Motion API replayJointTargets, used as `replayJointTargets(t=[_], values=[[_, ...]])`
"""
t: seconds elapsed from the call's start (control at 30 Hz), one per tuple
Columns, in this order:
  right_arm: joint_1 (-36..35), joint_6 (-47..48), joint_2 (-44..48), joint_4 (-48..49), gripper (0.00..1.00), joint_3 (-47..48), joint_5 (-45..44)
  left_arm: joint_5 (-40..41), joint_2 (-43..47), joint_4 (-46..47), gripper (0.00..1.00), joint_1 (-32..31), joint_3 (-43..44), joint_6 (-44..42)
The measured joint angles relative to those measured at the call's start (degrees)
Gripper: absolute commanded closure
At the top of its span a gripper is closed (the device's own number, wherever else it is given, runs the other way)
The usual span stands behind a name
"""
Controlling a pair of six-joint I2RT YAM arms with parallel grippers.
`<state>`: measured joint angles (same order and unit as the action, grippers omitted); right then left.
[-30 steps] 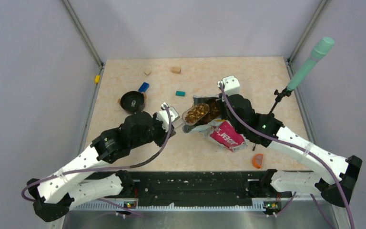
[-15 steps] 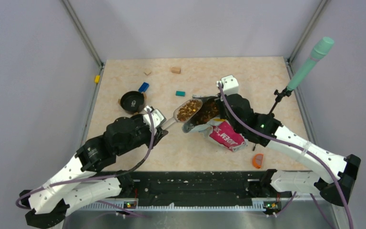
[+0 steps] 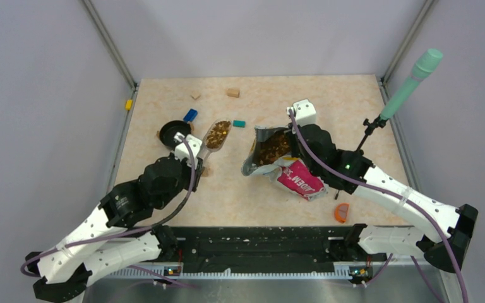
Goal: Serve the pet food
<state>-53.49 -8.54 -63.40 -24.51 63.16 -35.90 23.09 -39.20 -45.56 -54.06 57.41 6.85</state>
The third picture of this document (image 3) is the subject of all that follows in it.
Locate black mini tripod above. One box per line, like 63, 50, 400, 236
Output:
334, 117, 386, 182

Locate mint green microphone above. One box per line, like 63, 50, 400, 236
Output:
379, 49, 443, 121

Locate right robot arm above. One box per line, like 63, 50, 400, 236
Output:
286, 100, 479, 273

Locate yellow block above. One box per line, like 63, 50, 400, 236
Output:
125, 99, 133, 110

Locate orange plastic piece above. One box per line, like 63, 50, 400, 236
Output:
333, 203, 349, 223

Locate black pet bowl far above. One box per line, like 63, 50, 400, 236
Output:
158, 120, 193, 150

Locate clear plastic scoop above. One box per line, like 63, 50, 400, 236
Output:
198, 119, 232, 162

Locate pet food bag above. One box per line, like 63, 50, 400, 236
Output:
241, 126, 329, 201

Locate purple cable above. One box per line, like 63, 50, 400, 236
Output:
20, 136, 201, 290
287, 109, 471, 303

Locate teal block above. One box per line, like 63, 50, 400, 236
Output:
232, 120, 246, 128

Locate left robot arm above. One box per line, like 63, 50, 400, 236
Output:
21, 133, 203, 302

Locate blue block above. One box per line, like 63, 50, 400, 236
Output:
183, 109, 198, 123

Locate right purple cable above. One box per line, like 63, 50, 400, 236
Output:
287, 109, 471, 303

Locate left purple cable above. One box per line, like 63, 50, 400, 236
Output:
20, 136, 201, 290

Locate wooden block left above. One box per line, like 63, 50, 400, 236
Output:
190, 92, 201, 100

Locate wooden block right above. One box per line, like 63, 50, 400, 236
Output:
226, 88, 240, 98

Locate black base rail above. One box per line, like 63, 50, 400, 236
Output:
153, 225, 387, 274

